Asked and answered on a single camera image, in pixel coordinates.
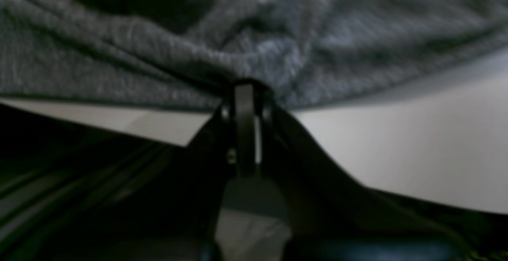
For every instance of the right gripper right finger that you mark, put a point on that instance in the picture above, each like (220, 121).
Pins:
(333, 217)

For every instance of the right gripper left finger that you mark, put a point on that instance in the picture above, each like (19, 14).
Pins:
(75, 193)

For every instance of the grey long-sleeve t-shirt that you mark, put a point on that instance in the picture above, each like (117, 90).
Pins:
(186, 54)

